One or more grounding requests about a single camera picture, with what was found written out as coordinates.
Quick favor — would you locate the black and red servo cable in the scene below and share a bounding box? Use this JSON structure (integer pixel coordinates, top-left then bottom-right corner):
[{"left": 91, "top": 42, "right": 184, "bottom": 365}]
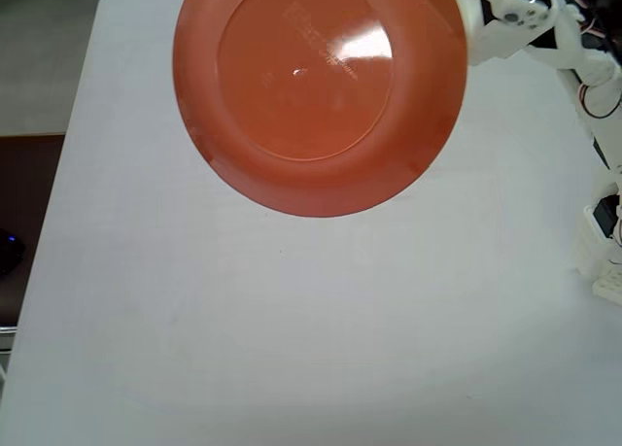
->
[{"left": 546, "top": 0, "right": 622, "bottom": 122}]

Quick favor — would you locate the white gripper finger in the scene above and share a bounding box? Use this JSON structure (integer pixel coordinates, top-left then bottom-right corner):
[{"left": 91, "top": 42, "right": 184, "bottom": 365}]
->
[
  {"left": 464, "top": 0, "right": 548, "bottom": 29},
  {"left": 450, "top": 0, "right": 485, "bottom": 67}
]

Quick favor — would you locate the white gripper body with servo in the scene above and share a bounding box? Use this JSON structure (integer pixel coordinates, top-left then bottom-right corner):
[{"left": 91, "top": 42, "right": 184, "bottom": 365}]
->
[{"left": 470, "top": 20, "right": 555, "bottom": 67}]

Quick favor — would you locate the white perforated base plate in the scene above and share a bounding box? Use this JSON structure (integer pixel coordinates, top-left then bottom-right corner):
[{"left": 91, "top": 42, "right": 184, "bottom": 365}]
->
[{"left": 591, "top": 268, "right": 622, "bottom": 305}]

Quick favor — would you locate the black computer mouse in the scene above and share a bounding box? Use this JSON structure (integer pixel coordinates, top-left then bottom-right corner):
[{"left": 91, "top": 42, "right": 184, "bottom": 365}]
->
[{"left": 0, "top": 226, "right": 26, "bottom": 277}]

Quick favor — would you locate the orange plastic plate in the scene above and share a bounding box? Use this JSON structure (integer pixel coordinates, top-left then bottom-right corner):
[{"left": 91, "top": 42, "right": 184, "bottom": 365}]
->
[{"left": 172, "top": 0, "right": 470, "bottom": 219}]

